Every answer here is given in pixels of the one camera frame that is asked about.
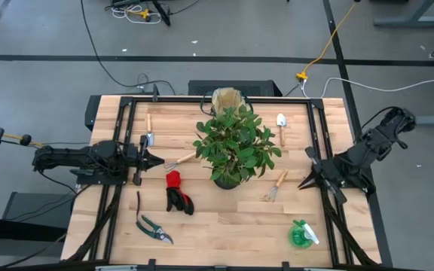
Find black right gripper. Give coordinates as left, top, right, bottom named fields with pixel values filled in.
left=298, top=145, right=350, bottom=206

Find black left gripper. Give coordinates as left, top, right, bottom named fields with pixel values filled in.
left=124, top=134, right=165, bottom=187

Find red and black garden glove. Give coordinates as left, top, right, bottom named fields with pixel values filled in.
left=165, top=169, right=195, bottom=216

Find hand rake wooden handle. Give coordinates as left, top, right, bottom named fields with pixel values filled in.
left=163, top=151, right=197, bottom=173
left=262, top=169, right=290, bottom=203

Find narrow steel trowel wooden handle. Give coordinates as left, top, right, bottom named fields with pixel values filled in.
left=145, top=113, right=155, bottom=148

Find green spray bottle white nozzle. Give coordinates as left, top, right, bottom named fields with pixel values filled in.
left=287, top=219, right=320, bottom=250

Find green pruning shears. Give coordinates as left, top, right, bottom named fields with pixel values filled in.
left=135, top=190, right=174, bottom=245

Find wide steel trowel wooden handle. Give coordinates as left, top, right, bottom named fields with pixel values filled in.
left=276, top=112, right=288, bottom=147

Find beige gardening bag black handles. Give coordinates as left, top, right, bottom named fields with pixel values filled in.
left=200, top=87, right=255, bottom=117

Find black control box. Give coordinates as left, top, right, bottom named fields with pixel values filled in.
left=84, top=94, right=103, bottom=132

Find green plant in black pot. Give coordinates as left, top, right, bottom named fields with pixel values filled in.
left=192, top=105, right=283, bottom=190

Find black computer tower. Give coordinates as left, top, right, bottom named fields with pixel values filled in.
left=188, top=79, right=283, bottom=97

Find grey side table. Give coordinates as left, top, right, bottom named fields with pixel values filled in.
left=0, top=191, right=75, bottom=270

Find black horizontal bar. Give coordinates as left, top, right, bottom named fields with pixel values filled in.
left=0, top=216, right=68, bottom=242

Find grey desk base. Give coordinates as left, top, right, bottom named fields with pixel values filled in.
left=373, top=0, right=434, bottom=28

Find black aluminium table frame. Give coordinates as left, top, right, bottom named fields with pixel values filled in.
left=66, top=96, right=382, bottom=266

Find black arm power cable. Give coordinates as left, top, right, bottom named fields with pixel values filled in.
left=35, top=168, right=96, bottom=196

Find yellow hanging power cable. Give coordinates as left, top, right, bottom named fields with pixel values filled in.
left=295, top=2, right=358, bottom=82

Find black hanging cable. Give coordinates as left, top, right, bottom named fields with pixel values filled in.
left=80, top=0, right=176, bottom=96

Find white floor cable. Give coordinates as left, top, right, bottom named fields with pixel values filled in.
left=301, top=71, right=434, bottom=99

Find yellow cord with black knob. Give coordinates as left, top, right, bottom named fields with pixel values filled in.
left=2, top=133, right=44, bottom=148

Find white cable coil yellow plug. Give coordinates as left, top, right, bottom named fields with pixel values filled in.
left=110, top=4, right=163, bottom=25

